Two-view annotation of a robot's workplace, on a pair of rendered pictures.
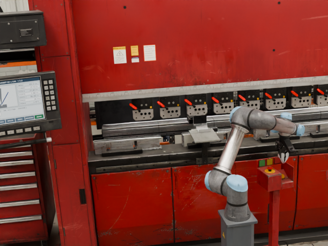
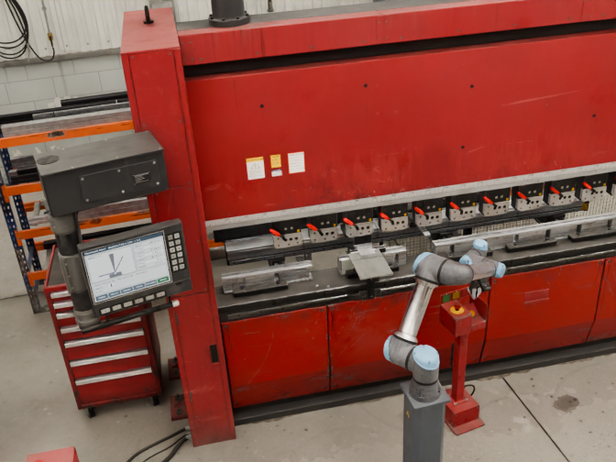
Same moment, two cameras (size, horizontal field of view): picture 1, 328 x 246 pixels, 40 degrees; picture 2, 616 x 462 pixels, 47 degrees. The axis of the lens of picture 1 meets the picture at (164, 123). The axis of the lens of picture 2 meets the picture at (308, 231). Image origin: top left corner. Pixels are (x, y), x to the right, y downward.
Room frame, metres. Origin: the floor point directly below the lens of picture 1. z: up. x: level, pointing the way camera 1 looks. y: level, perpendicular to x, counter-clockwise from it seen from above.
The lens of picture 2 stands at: (-0.10, 0.30, 3.05)
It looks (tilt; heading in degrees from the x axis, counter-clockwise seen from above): 29 degrees down; 355
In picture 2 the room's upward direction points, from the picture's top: 4 degrees counter-clockwise
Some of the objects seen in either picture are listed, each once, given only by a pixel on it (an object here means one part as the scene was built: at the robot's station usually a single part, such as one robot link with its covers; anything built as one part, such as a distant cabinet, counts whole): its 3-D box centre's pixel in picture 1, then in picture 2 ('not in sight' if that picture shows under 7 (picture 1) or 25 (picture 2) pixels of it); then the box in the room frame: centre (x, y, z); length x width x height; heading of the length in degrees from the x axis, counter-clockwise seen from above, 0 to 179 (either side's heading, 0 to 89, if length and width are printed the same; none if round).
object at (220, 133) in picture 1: (207, 137); (371, 259); (3.25, -0.33, 0.92); 0.39 x 0.06 x 0.10; 96
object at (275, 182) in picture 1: (275, 173); (463, 311); (2.91, -0.76, 0.75); 0.20 x 0.16 x 0.18; 107
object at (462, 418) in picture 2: not in sight; (459, 409); (2.88, -0.77, 0.06); 0.25 x 0.20 x 0.12; 17
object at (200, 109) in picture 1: (195, 103); (357, 219); (3.24, -0.25, 1.20); 0.15 x 0.09 x 0.17; 96
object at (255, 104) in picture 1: (248, 99); (426, 209); (3.28, -0.64, 1.20); 0.15 x 0.09 x 0.17; 96
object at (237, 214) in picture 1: (236, 207); (424, 383); (2.31, -0.39, 0.82); 0.15 x 0.15 x 0.10
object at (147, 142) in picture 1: (128, 144); (267, 276); (3.19, 0.28, 0.92); 0.50 x 0.06 x 0.10; 96
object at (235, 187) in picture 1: (235, 188); (424, 362); (2.31, -0.39, 0.94); 0.13 x 0.12 x 0.14; 43
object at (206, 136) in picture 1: (203, 135); (369, 264); (3.10, -0.29, 1.00); 0.26 x 0.18 x 0.01; 6
